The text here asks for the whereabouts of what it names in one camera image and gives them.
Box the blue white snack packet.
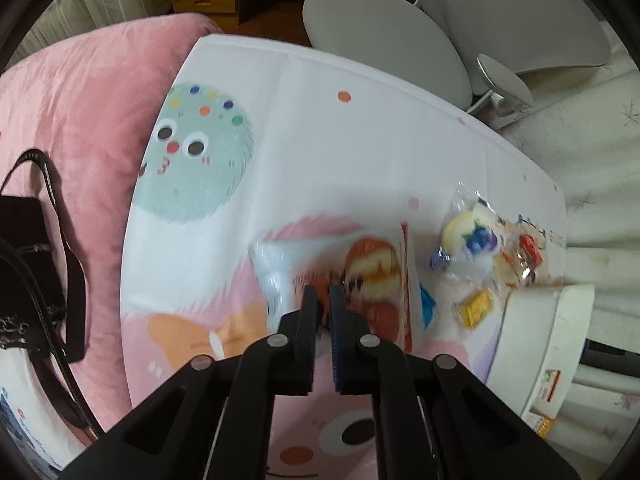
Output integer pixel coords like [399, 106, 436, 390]
[420, 284, 436, 328]

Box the red white cake snack bag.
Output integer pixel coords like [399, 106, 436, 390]
[250, 224, 418, 351]

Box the small yellow snack packet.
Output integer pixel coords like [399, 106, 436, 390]
[456, 288, 494, 330]

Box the blueberry pastry packet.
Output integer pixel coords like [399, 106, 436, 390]
[428, 183, 506, 283]

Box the white plastic storage bin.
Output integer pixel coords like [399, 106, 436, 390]
[486, 284, 594, 419]

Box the red white barcode packet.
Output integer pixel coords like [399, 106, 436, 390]
[537, 370, 561, 403]

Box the clear biscuit packet red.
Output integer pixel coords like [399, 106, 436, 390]
[494, 214, 566, 289]

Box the orange white snack packet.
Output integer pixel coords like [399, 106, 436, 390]
[522, 411, 555, 439]

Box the black handbag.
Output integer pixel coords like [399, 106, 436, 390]
[0, 148, 106, 441]

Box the white floral curtain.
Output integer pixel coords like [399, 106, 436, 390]
[484, 27, 639, 466]

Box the pink blanket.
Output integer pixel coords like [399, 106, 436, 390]
[1, 13, 220, 430]

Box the grey office chair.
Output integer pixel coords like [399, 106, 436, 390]
[303, 0, 611, 115]

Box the white lace covered bed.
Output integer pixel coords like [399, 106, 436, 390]
[9, 0, 171, 65]

